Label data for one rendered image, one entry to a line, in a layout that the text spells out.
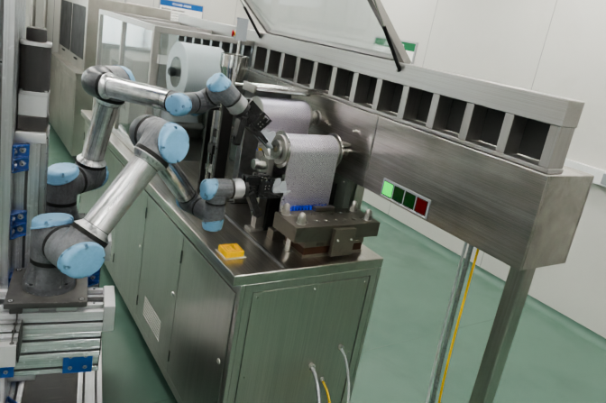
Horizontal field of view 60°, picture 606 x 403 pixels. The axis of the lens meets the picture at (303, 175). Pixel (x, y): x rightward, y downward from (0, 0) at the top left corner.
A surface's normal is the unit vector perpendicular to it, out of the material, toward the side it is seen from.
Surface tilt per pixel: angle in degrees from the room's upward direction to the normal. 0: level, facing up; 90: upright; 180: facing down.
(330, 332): 90
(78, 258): 97
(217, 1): 90
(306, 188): 90
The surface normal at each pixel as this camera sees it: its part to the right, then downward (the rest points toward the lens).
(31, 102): 0.34, 0.31
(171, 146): 0.82, 0.19
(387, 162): -0.83, 0.00
